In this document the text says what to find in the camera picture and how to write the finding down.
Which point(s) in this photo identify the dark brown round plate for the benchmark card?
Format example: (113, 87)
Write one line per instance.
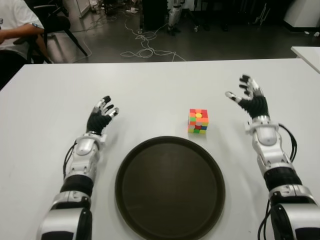
(170, 190)

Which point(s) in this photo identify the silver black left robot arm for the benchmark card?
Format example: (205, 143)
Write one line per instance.
(83, 152)

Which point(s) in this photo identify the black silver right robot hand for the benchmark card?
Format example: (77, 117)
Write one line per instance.
(257, 106)

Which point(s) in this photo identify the multicoloured Rubik's cube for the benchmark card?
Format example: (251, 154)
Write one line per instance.
(198, 122)

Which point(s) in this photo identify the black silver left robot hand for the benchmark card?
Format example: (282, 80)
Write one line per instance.
(98, 121)

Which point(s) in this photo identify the white board panel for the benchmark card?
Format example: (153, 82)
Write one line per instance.
(82, 7)

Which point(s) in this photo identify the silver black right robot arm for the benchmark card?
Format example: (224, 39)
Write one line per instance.
(268, 140)

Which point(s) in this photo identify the black chair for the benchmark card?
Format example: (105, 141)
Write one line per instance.
(56, 22)

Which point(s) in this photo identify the white cabinet with black base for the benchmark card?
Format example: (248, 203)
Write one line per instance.
(305, 12)

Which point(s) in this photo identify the white side table corner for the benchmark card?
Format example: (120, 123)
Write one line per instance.
(310, 56)

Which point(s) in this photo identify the grey metal folding frame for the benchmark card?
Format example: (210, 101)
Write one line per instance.
(262, 13)

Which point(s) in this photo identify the white power strip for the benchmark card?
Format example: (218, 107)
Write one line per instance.
(132, 10)

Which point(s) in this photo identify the seated person in white shirt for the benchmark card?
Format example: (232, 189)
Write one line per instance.
(15, 17)

